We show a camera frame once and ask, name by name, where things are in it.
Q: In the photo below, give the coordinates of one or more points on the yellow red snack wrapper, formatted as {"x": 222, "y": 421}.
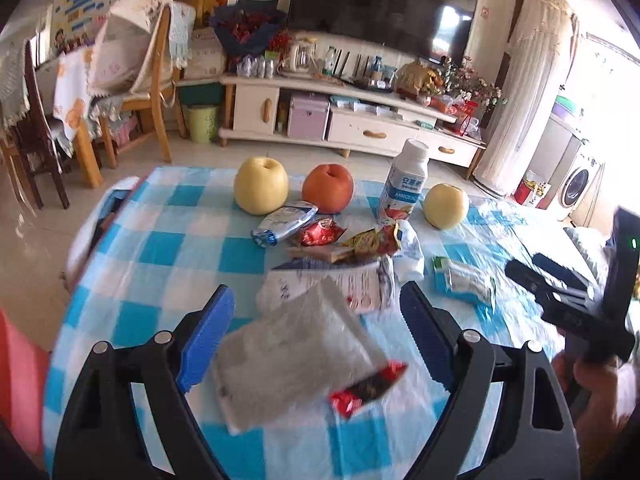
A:
{"x": 376, "y": 242}

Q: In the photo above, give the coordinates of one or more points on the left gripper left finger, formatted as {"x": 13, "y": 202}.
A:
{"x": 100, "y": 435}

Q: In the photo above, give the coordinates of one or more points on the cream TV cabinet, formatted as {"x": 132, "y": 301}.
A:
{"x": 260, "y": 110}

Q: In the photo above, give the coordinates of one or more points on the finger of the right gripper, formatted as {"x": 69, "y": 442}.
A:
{"x": 571, "y": 278}
{"x": 548, "y": 290}

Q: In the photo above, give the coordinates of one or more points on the left yellow pear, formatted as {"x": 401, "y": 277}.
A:
{"x": 260, "y": 186}

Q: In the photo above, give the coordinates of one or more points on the black flat television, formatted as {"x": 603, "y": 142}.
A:
{"x": 429, "y": 29}

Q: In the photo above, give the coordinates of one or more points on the person right hand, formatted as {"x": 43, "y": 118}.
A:
{"x": 613, "y": 397}

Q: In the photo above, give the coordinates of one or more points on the green white snack wrapper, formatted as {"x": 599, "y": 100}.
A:
{"x": 463, "y": 282}

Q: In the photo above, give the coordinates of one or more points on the right yellow pear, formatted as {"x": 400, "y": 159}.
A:
{"x": 445, "y": 206}

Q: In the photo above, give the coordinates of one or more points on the dining table with cloth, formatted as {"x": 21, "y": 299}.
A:
{"x": 63, "y": 84}

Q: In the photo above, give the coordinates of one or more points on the white washing machine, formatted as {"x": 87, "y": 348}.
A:
{"x": 570, "y": 182}

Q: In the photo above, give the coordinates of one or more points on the large red snack bag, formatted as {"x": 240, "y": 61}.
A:
{"x": 354, "y": 399}

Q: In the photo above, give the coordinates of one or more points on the dark wrapped flower bouquet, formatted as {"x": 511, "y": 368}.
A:
{"x": 247, "y": 26}

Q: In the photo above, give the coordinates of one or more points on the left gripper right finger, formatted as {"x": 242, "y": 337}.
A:
{"x": 505, "y": 417}

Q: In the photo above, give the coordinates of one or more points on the light wooden chair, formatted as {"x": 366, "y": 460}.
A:
{"x": 156, "y": 88}

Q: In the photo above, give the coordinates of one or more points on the dark wooden chair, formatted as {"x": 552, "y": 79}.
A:
{"x": 30, "y": 129}

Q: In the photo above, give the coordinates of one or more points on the white yogurt drink bottle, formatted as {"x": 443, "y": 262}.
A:
{"x": 404, "y": 183}

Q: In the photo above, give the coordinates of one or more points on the pink plastic basin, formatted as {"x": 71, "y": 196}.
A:
{"x": 24, "y": 367}

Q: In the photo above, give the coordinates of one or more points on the white printed paper leaflet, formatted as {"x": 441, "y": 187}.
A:
{"x": 299, "y": 353}

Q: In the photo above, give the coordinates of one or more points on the pink storage box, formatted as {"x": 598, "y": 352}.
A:
{"x": 308, "y": 116}

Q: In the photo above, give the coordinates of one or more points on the red apple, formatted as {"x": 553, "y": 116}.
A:
{"x": 329, "y": 187}

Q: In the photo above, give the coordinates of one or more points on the green waste bin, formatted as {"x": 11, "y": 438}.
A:
{"x": 203, "y": 123}

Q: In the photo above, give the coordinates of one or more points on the small red candy wrapper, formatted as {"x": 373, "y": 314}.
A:
{"x": 321, "y": 233}

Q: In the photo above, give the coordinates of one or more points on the covered standing air conditioner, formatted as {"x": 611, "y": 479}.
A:
{"x": 540, "y": 56}

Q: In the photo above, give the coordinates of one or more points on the yellow pear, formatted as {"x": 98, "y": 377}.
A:
{"x": 445, "y": 206}
{"x": 260, "y": 186}

